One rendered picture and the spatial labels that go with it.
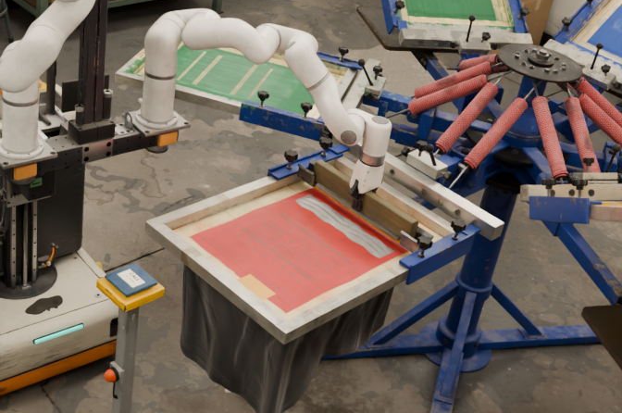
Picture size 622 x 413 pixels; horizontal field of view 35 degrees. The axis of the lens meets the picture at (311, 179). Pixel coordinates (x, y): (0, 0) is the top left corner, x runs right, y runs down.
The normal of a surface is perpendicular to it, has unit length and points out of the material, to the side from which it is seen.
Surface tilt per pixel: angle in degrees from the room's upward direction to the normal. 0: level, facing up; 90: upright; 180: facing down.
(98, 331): 90
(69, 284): 0
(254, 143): 0
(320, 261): 0
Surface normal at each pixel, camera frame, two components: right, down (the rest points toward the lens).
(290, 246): 0.15, -0.84
